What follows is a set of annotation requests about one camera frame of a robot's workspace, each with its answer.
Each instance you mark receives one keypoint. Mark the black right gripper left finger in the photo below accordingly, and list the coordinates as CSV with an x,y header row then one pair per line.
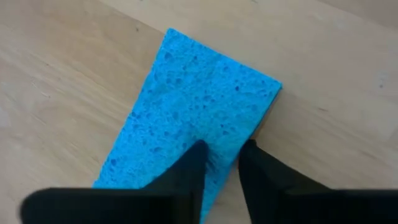
x,y
140,205

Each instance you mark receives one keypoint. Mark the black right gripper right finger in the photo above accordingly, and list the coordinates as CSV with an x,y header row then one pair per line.
x,y
295,205

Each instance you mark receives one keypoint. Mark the blue cellulose sponge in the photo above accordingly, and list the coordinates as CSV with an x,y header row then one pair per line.
x,y
192,99

